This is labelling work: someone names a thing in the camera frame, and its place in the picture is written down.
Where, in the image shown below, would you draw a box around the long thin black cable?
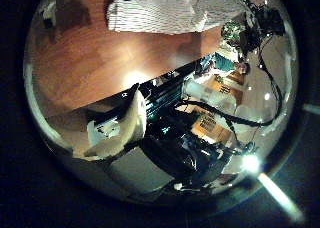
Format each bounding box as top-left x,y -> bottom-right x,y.
174,34 -> 284,146

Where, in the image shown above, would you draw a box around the striped shirt person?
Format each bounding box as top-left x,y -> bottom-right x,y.
106,0 -> 249,36

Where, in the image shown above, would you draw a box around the bright round lamp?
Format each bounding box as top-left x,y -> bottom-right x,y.
240,153 -> 263,175

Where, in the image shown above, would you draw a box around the equipment rack with blue lights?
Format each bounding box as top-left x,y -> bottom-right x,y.
138,75 -> 189,121

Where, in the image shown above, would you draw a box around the black computer box green light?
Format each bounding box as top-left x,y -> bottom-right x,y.
139,109 -> 236,187

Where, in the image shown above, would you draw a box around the white plastic containers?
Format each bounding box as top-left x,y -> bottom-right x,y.
182,77 -> 239,114

